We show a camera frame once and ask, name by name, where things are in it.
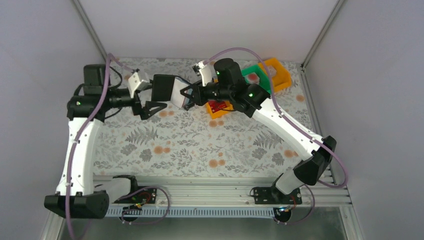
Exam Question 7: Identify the black leather card holder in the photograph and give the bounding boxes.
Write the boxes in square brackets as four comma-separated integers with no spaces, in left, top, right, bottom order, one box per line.
[151,74,191,109]

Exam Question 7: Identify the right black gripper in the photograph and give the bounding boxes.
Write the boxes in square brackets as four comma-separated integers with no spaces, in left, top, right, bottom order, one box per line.
[180,79,233,106]

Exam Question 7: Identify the orange bin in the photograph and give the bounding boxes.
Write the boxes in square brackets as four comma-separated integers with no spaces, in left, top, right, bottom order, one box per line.
[258,57,292,93]
[205,100,234,119]

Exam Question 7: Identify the white cards in orange bin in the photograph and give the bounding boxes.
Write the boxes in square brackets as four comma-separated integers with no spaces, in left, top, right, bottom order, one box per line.
[267,65,277,78]

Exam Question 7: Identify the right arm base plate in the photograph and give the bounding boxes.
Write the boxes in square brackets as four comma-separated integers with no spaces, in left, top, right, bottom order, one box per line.
[249,186,303,205]

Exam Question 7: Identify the near orange bin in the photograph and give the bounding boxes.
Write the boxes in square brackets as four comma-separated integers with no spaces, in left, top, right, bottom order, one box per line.
[205,100,234,119]

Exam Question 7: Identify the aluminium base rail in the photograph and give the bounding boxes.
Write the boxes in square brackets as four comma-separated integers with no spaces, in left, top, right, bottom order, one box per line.
[53,175,353,208]

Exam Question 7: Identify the floral table mat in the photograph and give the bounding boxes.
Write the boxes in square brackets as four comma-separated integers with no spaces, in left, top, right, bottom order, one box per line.
[88,57,316,178]

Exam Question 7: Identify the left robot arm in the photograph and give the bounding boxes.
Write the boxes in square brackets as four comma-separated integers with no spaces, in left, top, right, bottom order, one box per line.
[44,64,166,219]

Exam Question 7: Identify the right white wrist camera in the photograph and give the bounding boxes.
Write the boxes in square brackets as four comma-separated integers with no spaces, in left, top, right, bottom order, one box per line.
[192,60,213,87]

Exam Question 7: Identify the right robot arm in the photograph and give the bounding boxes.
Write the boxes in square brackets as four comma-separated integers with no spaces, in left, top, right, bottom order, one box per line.
[180,58,337,205]

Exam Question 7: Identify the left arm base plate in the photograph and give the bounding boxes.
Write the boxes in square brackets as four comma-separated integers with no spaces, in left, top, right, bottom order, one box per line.
[113,188,158,204]

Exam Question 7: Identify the green bin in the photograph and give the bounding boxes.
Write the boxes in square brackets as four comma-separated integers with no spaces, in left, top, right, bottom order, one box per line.
[241,65,271,93]

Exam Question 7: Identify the white red-circle cards stack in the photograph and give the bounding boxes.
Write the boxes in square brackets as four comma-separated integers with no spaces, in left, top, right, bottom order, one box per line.
[245,72,260,84]

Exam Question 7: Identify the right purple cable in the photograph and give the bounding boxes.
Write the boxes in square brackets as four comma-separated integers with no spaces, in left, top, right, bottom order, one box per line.
[202,47,349,227]

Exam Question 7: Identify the red VIP cards stack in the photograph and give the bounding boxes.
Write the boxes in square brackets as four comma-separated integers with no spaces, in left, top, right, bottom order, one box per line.
[208,101,228,113]

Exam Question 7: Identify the far orange bin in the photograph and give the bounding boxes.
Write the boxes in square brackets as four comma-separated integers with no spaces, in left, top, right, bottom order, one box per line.
[258,57,292,93]

